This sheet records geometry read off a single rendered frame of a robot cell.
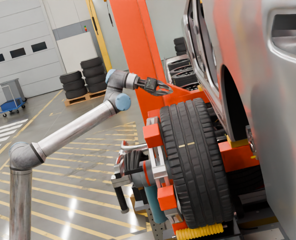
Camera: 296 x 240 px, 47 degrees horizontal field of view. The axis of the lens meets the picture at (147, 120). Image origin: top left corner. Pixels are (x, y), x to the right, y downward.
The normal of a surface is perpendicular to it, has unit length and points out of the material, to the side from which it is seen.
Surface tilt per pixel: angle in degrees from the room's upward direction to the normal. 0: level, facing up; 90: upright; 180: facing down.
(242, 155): 90
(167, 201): 90
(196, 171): 73
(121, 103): 91
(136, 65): 90
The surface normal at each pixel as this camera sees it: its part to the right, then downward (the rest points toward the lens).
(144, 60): -0.04, 0.28
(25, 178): 0.63, 0.16
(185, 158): -0.15, -0.18
